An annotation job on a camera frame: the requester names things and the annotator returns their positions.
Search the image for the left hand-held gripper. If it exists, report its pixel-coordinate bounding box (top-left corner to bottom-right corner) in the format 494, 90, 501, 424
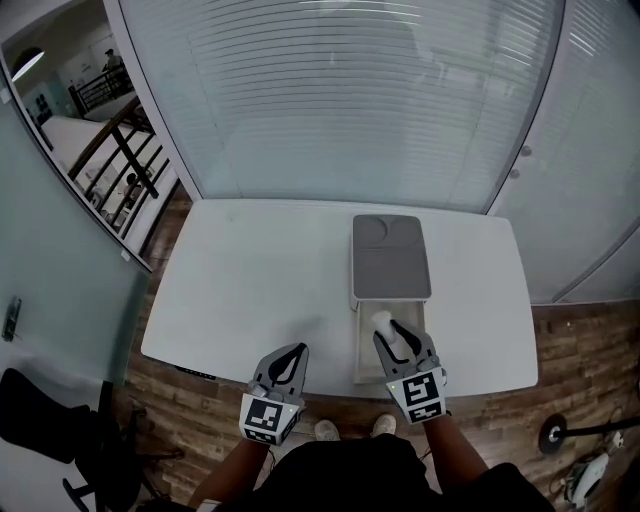
238, 342, 310, 448

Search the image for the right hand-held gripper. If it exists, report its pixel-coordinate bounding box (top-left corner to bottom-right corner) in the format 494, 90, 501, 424
372, 319, 448, 426

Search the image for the grey-topped white drawer box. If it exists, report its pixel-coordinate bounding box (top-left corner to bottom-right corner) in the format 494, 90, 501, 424
348, 213, 434, 386

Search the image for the person's right forearm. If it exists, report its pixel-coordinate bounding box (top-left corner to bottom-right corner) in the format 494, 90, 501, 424
422, 414, 490, 497

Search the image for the person's left forearm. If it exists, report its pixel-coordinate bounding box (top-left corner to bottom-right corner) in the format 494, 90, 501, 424
187, 437, 272, 512

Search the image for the person's right shoe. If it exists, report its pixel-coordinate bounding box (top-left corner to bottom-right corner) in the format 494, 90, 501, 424
370, 413, 398, 441

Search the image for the person's shoe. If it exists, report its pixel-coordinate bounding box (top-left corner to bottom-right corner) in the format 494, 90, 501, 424
370, 413, 398, 441
313, 419, 342, 444

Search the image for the person's left shoe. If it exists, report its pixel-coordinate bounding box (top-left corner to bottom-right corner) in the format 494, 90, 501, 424
313, 419, 342, 444

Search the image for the black table control panel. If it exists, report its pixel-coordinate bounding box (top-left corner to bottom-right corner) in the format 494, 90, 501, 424
173, 365, 217, 381

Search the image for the person's black shirt torso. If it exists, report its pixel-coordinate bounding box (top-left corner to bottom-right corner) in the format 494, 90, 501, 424
252, 433, 552, 512

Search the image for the white handheld device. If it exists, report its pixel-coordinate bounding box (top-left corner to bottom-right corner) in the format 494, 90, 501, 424
563, 451, 612, 507

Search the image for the black office chair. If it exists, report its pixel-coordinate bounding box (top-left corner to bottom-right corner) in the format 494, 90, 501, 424
0, 367, 154, 512

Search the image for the frosted glass door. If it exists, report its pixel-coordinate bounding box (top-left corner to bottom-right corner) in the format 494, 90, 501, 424
0, 74, 154, 387

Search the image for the wide white window blind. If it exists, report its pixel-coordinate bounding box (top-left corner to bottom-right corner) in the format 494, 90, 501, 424
117, 0, 567, 212

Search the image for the black metal railing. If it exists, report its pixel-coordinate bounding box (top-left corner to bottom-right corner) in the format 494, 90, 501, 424
66, 69, 182, 251

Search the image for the narrow white window blind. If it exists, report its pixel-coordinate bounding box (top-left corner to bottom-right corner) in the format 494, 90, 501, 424
494, 0, 640, 304

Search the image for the round pendant lamp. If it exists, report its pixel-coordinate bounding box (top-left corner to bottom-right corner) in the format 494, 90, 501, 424
10, 46, 46, 82

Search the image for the metal door handle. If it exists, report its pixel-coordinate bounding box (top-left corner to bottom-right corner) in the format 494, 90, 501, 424
1, 295, 24, 344

